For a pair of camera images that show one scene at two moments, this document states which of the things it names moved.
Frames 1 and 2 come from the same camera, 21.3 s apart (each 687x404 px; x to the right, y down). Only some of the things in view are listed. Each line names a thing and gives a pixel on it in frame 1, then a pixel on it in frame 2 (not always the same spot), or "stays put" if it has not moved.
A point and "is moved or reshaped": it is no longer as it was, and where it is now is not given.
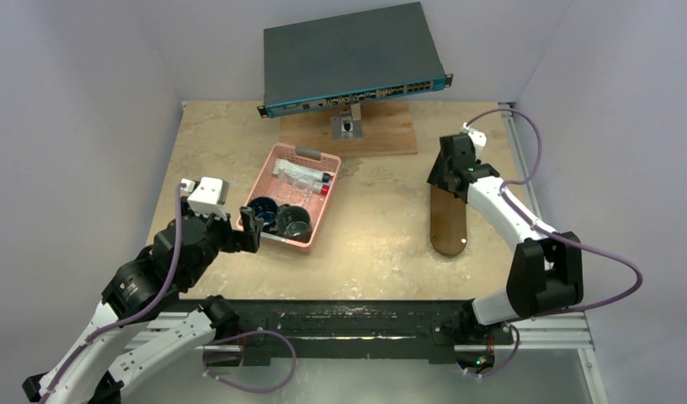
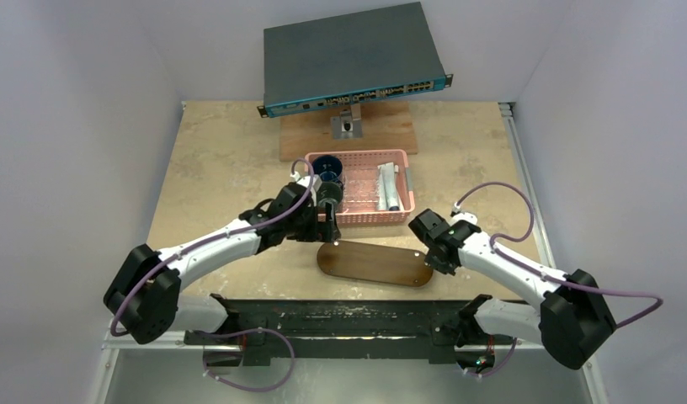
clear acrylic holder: [294, 189] is moved or reshaped
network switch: [349, 59] stays put
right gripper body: [440, 173] to [434, 258]
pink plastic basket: [290, 192] to [377, 186]
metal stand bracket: [348, 124] stays put
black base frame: [272, 331] stays put
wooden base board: [389, 129] stays put
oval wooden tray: [448, 221] is moved or reshaped
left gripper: [249, 240] to [320, 231]
